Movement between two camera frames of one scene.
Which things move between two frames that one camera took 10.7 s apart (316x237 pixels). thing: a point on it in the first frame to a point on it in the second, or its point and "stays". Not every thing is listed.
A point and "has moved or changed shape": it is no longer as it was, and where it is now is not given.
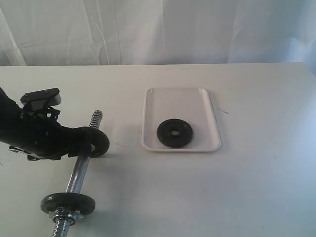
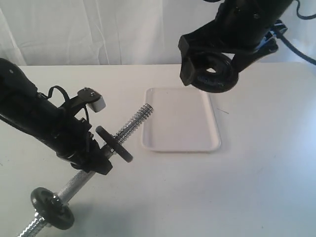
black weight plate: [99, 140] has moved or changed shape
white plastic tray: [192, 104] stays
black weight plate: [83, 203] to [41, 199]
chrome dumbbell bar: [64, 230] to [36, 220]
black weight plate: [174, 133] to [224, 78]
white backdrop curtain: [111, 32] stays
